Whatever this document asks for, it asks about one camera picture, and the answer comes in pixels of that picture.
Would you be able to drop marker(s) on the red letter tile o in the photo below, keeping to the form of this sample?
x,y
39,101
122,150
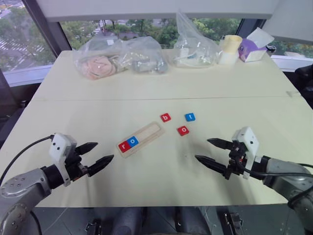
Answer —
x,y
183,131

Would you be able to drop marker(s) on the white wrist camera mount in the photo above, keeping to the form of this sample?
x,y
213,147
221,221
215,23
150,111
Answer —
x,y
248,142
60,145

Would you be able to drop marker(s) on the plastic bag with grey items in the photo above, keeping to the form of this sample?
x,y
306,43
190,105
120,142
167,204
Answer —
x,y
146,58

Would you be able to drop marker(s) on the wooden letter tray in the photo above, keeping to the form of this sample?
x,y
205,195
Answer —
x,y
149,132

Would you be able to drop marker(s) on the blue letter tile o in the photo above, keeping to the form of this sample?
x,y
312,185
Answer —
x,y
133,142

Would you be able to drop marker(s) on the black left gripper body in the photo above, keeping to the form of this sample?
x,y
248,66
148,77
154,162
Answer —
x,y
74,164

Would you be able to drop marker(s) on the black chair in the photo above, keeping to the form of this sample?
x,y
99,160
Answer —
x,y
305,83

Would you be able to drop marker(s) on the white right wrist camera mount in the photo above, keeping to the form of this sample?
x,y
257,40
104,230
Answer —
x,y
248,142

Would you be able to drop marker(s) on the black clamp under table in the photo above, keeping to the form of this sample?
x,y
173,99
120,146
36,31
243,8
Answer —
x,y
233,224
93,227

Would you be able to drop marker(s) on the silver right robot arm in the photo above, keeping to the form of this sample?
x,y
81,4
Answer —
x,y
286,178

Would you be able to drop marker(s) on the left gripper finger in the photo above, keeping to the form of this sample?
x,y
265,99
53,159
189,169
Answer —
x,y
86,147
101,163

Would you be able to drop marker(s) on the tall clear plastic bag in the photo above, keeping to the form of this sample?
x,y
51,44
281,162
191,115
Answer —
x,y
193,49

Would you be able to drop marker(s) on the plastic bag with pink items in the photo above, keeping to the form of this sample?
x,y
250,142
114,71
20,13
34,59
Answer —
x,y
97,63

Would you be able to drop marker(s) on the purple tissue box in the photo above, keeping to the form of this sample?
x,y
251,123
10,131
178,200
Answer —
x,y
252,50

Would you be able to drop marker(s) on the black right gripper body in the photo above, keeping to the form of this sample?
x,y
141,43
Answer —
x,y
236,160

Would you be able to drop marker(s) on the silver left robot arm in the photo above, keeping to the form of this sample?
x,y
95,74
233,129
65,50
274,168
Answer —
x,y
23,186

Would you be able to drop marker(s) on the small black round object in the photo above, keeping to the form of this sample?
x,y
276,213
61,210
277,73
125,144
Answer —
x,y
271,48

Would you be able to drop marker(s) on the grey window frame pillar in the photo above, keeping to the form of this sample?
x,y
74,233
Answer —
x,y
46,31

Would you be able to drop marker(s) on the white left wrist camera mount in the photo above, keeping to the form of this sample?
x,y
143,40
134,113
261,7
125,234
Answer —
x,y
60,145

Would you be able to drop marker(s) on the red letter tile r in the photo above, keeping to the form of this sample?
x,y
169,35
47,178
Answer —
x,y
124,146

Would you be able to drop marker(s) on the red letter tile b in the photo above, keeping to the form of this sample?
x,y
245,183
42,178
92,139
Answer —
x,y
165,117

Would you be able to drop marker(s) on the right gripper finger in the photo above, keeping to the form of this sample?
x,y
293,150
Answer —
x,y
221,144
212,163

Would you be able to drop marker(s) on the blue letter tile t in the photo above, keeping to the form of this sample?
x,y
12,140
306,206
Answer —
x,y
190,117

